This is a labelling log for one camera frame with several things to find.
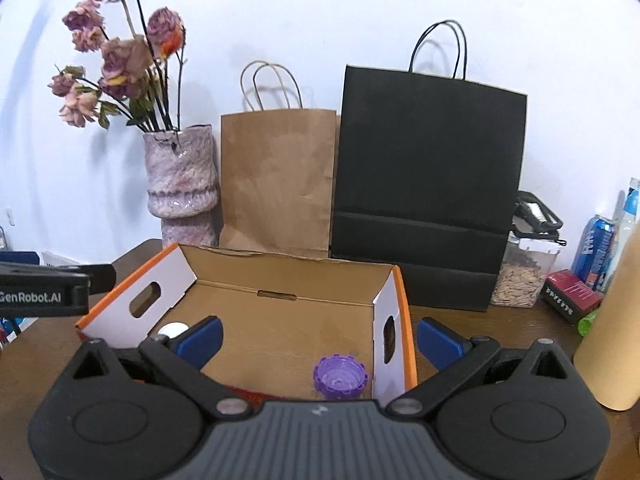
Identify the purple ridged bottle cap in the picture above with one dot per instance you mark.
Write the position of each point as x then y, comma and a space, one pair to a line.
340, 377

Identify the white round lid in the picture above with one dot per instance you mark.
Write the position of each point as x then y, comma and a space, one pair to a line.
173, 329

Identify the green bottle cap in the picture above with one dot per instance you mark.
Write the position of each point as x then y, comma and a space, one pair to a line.
585, 324

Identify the black paper bag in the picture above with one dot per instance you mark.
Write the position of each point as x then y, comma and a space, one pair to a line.
427, 174

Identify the pink mottled ceramic vase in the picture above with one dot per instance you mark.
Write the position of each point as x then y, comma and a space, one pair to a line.
183, 188

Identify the dark red small box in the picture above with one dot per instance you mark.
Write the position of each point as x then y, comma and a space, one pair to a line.
569, 296

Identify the dried pink rose bouquet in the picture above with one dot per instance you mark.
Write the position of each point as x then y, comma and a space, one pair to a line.
143, 59

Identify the beige thermos jug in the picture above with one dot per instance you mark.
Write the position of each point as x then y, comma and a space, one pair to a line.
608, 357

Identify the clear plastic bottle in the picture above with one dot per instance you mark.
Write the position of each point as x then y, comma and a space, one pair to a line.
623, 229

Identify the orange cardboard box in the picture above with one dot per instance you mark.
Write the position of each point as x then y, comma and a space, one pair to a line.
281, 315

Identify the clear jar of seeds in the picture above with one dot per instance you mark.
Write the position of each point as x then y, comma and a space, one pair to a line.
533, 245

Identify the blue drink can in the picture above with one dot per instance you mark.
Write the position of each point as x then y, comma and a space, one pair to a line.
593, 249

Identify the brown paper bag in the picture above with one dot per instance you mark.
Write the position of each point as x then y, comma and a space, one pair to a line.
277, 179

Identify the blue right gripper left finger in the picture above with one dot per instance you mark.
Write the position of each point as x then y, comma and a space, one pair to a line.
200, 342

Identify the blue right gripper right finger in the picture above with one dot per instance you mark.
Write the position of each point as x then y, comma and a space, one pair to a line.
440, 345

